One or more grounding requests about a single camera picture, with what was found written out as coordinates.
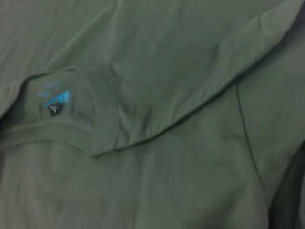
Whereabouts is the dark green printed t-shirt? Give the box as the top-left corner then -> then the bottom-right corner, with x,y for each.
0,0 -> 305,229

